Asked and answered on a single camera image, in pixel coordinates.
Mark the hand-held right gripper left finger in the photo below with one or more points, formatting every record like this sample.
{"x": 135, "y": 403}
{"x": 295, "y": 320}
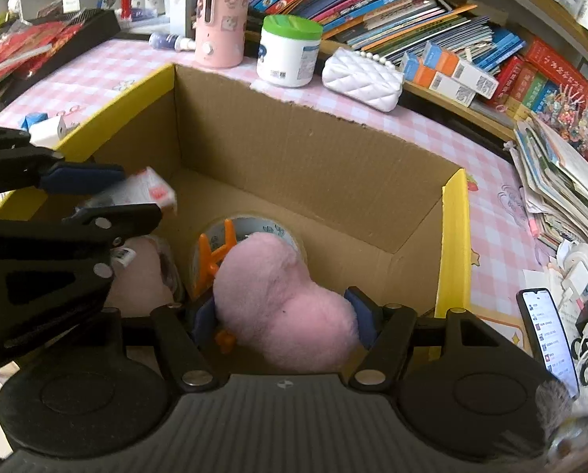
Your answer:
{"x": 202, "y": 320}

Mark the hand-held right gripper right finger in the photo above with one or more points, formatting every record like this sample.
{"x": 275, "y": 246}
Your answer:
{"x": 365, "y": 313}

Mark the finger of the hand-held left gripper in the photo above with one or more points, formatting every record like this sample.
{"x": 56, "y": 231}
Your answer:
{"x": 82, "y": 177}
{"x": 116, "y": 219}

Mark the white plastic packet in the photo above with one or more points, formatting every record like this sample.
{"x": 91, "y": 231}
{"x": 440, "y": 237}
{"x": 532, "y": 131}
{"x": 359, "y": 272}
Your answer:
{"x": 146, "y": 189}

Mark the pink plush toy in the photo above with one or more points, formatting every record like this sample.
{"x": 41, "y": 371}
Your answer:
{"x": 284, "y": 305}
{"x": 141, "y": 281}

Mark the yellow cardboard box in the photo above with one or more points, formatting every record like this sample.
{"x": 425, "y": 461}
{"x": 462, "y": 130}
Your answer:
{"x": 298, "y": 157}

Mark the wrapped pink plush toy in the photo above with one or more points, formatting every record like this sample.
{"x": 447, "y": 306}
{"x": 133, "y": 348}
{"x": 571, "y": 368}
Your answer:
{"x": 141, "y": 281}

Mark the small blue object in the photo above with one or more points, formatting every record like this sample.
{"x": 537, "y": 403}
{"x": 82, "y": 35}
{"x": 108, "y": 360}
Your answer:
{"x": 34, "y": 120}

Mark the printed clear tape roll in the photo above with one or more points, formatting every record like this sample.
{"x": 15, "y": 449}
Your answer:
{"x": 247, "y": 224}

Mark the red packets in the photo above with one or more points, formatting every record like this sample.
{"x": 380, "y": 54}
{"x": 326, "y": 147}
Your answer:
{"x": 18, "y": 51}

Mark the black tray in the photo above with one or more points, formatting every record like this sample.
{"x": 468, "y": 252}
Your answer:
{"x": 94, "y": 22}

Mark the blue white bottle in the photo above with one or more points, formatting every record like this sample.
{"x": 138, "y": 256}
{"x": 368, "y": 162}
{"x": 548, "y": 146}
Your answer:
{"x": 168, "y": 42}

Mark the black smartphone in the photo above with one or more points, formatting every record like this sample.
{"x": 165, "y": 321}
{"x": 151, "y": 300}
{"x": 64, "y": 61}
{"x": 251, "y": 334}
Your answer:
{"x": 550, "y": 345}

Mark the pink cylindrical container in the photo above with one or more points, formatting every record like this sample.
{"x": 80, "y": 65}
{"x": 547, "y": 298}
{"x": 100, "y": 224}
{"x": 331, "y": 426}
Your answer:
{"x": 222, "y": 19}

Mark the white power adapter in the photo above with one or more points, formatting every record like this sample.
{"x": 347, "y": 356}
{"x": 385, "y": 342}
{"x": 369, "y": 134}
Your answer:
{"x": 579, "y": 281}

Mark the white quilted purse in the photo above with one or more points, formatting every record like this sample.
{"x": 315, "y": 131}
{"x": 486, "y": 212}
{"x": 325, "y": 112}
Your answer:
{"x": 362, "y": 79}

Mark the white jar green lid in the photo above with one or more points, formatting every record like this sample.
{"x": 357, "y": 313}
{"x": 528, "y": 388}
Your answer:
{"x": 286, "y": 56}

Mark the stack of papers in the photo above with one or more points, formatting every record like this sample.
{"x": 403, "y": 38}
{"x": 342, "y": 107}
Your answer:
{"x": 564, "y": 187}

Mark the orange blue white carton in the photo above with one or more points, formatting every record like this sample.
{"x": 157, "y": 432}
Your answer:
{"x": 436, "y": 83}
{"x": 466, "y": 74}

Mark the colourful figurine ornament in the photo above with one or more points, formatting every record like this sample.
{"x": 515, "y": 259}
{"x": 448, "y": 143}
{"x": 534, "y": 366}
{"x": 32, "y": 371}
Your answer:
{"x": 572, "y": 118}

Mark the red boxed book set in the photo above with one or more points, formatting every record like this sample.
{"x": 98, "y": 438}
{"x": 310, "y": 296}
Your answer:
{"x": 554, "y": 69}

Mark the row of colourful books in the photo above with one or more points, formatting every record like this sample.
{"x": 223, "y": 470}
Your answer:
{"x": 353, "y": 0}

